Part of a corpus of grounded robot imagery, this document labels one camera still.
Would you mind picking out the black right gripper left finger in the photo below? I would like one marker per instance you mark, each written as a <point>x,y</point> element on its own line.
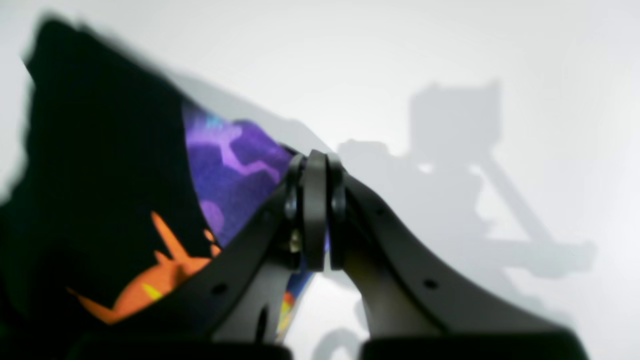
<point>230,309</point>

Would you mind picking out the black T-shirt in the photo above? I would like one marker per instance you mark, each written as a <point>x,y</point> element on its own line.
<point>130,189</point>

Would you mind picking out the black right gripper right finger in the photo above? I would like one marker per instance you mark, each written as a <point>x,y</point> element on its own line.
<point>417,307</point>

